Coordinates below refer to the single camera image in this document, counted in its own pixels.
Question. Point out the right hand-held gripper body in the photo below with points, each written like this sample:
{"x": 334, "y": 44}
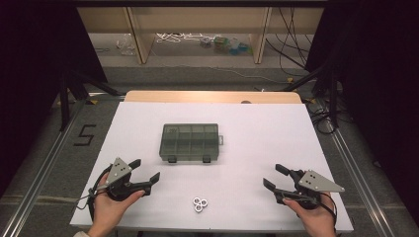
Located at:
{"x": 316, "y": 182}

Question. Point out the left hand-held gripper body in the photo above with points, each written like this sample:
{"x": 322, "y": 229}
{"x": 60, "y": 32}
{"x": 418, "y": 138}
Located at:
{"x": 118, "y": 171}

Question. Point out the silver metal nut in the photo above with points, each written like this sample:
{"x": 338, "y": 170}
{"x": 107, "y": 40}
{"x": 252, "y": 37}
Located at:
{"x": 198, "y": 208}
{"x": 204, "y": 202}
{"x": 196, "y": 200}

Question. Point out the grey transparent compartment box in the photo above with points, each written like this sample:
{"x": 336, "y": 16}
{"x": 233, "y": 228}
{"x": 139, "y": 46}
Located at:
{"x": 189, "y": 141}

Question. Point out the person's right hand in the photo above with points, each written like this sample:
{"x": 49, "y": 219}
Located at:
{"x": 313, "y": 217}

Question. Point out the person's left hand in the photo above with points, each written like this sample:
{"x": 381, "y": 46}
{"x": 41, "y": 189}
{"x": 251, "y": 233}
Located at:
{"x": 107, "y": 207}

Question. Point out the white table sheet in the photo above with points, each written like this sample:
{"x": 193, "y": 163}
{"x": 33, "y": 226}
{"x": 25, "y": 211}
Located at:
{"x": 250, "y": 148}

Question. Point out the black stand legs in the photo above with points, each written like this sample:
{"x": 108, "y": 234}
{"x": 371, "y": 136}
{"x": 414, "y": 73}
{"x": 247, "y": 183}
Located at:
{"x": 77, "y": 89}
{"x": 324, "y": 89}

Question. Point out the black curtain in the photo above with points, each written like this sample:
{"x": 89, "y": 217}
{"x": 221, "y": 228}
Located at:
{"x": 33, "y": 65}
{"x": 378, "y": 82}

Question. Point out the clear plastic bag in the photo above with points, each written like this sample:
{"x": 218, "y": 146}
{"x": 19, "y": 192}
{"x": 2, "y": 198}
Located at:
{"x": 125, "y": 44}

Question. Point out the green and blue small parts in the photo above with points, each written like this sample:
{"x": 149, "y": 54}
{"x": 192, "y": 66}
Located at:
{"x": 230, "y": 45}

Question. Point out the wooden shelf unit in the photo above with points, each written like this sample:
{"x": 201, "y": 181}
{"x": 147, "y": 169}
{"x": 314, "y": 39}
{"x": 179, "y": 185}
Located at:
{"x": 201, "y": 19}

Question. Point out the aluminium floor rail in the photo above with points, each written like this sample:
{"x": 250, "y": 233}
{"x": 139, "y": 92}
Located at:
{"x": 42, "y": 171}
{"x": 357, "y": 171}

